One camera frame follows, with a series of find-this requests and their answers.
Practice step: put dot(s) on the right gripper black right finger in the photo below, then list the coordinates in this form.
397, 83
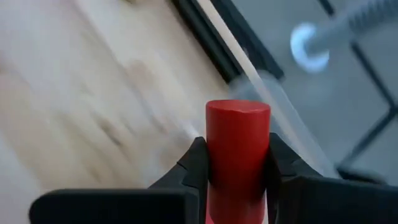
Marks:
311, 202

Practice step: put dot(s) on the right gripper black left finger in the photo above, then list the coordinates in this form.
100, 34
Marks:
174, 202

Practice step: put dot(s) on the red cylinder block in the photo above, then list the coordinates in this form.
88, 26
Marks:
237, 149

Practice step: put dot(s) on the grey pole with round base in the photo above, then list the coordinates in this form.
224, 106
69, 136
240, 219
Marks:
329, 37

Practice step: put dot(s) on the black aluminium table frame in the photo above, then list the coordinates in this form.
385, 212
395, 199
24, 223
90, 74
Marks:
206, 34

